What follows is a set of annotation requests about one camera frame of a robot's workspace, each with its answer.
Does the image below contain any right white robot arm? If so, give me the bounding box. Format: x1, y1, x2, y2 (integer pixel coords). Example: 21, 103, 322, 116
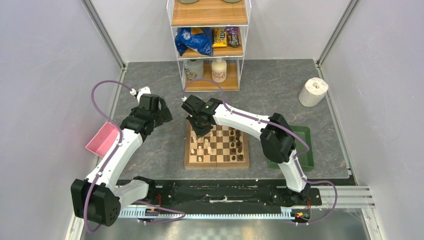
181, 95, 311, 205

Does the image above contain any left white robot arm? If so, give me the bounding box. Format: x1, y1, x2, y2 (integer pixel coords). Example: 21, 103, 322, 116
70, 93, 173, 227

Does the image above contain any wooden chess board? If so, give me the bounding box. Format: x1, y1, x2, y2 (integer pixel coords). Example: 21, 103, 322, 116
184, 121, 251, 169

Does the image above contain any grey bottle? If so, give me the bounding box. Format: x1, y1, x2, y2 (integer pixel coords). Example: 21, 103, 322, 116
183, 59, 204, 80

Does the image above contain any pink tray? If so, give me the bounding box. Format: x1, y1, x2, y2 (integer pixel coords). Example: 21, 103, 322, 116
85, 122, 119, 158

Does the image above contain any cream bottle pink lettering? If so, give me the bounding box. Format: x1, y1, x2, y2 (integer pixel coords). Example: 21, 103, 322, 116
211, 58, 227, 83

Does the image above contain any blue snack bag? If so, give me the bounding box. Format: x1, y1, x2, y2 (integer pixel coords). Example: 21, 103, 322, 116
174, 27, 213, 56

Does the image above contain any yellow candy bag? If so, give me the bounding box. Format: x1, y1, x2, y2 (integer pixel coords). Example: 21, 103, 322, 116
212, 27, 228, 48

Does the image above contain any brown candy bag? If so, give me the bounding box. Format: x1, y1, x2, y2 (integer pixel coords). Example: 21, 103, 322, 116
225, 26, 241, 48

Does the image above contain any green tray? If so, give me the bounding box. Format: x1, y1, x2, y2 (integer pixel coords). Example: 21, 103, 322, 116
267, 125, 316, 172

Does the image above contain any white paper towel roll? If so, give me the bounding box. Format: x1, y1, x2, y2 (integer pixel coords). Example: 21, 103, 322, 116
298, 77, 329, 107

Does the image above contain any white wire wooden shelf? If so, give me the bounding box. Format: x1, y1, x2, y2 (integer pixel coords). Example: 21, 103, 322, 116
166, 0, 252, 92

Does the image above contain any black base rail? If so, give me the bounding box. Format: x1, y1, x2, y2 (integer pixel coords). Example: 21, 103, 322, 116
143, 179, 323, 215

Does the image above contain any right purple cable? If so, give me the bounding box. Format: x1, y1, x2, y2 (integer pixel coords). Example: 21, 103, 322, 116
182, 78, 339, 226

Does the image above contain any purple cable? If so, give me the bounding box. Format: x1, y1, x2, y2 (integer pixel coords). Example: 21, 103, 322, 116
82, 79, 138, 233
182, 78, 339, 226

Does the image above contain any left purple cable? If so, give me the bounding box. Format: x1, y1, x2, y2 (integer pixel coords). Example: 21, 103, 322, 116
82, 79, 138, 233

